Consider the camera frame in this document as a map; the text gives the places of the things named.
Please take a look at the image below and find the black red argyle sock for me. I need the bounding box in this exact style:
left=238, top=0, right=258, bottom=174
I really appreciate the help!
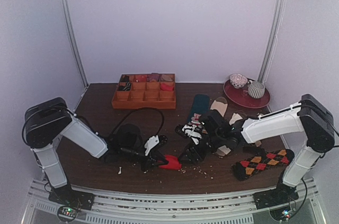
left=231, top=149, right=295, bottom=181

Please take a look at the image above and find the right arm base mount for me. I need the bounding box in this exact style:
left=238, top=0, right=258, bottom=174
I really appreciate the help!
left=253, top=187, right=299, bottom=222

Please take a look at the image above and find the right aluminium post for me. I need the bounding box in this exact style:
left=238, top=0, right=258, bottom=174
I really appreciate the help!
left=258, top=0, right=286, bottom=84

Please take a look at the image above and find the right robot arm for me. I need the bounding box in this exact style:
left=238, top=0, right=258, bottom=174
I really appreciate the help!
left=175, top=94, right=338, bottom=204

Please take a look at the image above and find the wooden divided organizer tray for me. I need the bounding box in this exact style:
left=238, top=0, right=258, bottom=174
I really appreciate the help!
left=111, top=73, right=176, bottom=110

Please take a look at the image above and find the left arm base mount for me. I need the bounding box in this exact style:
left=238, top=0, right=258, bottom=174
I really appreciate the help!
left=48, top=190, right=95, bottom=222

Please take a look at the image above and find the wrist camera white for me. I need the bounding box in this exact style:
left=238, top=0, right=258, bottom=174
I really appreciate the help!
left=175, top=124, right=203, bottom=145
left=144, top=135, right=159, bottom=156

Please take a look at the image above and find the striped grey cup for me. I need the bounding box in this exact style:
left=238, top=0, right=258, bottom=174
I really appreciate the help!
left=248, top=80, right=265, bottom=99

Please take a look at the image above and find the aluminium table rail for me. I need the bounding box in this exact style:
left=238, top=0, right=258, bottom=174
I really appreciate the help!
left=19, top=178, right=329, bottom=223

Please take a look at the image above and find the patterned white bowl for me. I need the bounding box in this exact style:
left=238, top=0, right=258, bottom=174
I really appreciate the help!
left=229, top=74, right=248, bottom=89

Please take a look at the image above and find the green reindeer sock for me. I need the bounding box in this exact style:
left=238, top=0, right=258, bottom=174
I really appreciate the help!
left=186, top=94, right=210, bottom=125

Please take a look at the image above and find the white brown sock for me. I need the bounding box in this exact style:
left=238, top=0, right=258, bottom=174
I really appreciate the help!
left=216, top=113, right=246, bottom=158

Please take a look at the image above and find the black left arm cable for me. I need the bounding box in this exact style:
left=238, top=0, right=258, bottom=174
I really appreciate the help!
left=108, top=107, right=165, bottom=148

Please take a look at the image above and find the brown argyle sock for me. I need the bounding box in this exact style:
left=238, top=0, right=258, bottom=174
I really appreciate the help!
left=253, top=112, right=265, bottom=148

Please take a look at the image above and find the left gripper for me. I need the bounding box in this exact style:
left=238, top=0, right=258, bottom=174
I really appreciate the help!
left=121, top=146, right=167, bottom=172

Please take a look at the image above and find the black white sock in tray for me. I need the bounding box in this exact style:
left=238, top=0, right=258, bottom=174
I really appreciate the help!
left=118, top=82, right=132, bottom=92

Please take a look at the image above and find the red plate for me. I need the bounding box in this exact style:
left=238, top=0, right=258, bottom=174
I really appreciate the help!
left=223, top=80, right=271, bottom=109

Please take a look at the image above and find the left aluminium post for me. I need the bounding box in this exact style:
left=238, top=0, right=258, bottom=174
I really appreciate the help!
left=61, top=0, right=89, bottom=88

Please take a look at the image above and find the aluminium post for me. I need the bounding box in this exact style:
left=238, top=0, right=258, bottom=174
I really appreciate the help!
left=61, top=0, right=89, bottom=88
left=258, top=0, right=286, bottom=84

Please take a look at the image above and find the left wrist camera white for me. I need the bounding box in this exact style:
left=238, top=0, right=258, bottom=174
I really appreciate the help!
left=144, top=135, right=159, bottom=156

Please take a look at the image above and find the cream striped sock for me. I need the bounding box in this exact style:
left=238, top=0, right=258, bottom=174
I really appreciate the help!
left=210, top=97, right=228, bottom=117

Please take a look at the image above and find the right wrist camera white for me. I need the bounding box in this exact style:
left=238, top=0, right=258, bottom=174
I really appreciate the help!
left=175, top=124, right=203, bottom=145

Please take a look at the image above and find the rolled red sock in tray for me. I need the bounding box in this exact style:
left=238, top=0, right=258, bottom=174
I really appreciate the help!
left=160, top=82, right=175, bottom=91

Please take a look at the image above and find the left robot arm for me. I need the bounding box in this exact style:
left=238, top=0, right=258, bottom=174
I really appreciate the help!
left=21, top=97, right=168, bottom=205

